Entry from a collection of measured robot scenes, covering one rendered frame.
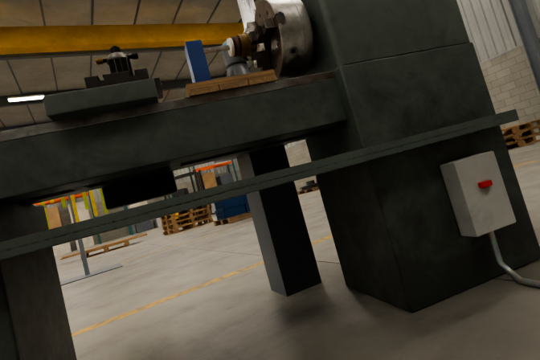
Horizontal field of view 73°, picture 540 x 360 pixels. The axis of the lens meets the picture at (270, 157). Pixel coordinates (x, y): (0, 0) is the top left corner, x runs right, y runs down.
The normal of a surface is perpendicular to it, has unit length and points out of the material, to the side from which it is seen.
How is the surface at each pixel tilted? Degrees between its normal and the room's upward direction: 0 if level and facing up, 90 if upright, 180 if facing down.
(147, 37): 90
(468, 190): 90
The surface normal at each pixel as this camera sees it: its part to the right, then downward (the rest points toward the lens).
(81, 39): 0.44, -0.19
